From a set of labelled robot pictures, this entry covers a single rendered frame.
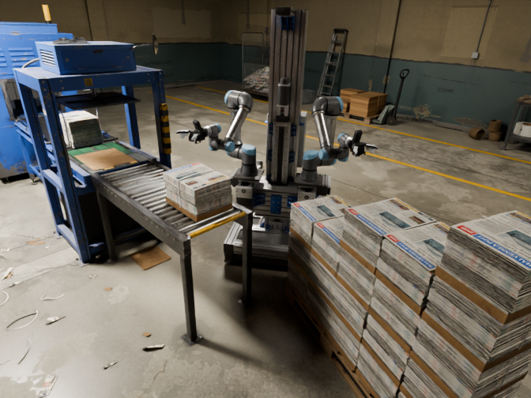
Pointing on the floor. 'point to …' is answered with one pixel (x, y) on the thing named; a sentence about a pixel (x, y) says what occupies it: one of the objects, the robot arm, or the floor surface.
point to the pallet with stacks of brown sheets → (362, 104)
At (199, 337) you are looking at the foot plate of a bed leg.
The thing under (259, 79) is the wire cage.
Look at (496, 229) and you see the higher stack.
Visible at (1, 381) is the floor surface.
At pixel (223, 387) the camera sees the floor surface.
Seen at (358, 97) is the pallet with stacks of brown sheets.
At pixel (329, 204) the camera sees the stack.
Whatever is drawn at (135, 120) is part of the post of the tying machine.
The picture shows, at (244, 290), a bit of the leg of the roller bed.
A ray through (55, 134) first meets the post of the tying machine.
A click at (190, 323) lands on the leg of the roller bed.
